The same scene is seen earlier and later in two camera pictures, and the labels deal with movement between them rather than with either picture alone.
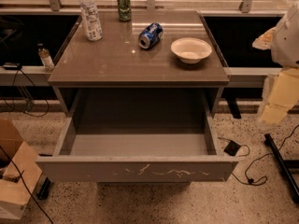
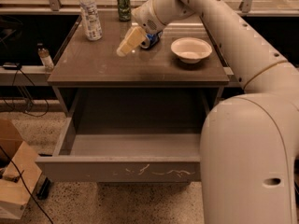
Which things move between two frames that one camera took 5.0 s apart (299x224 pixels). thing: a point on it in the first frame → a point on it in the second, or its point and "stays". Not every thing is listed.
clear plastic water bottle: x=91 y=19 stays
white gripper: x=286 y=46 → x=145 y=20
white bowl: x=191 y=50 stays
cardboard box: x=20 y=172 stays
